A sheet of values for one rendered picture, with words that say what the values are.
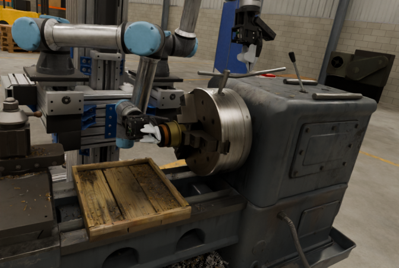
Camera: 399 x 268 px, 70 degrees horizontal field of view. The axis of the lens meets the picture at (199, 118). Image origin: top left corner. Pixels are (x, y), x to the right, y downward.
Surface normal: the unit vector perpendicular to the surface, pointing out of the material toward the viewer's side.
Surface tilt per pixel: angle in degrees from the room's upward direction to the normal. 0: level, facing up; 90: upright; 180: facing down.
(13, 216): 0
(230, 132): 70
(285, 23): 90
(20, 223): 0
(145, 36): 90
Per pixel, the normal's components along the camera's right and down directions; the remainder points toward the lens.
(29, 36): -0.21, 0.28
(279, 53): -0.71, 0.11
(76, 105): 0.59, 0.33
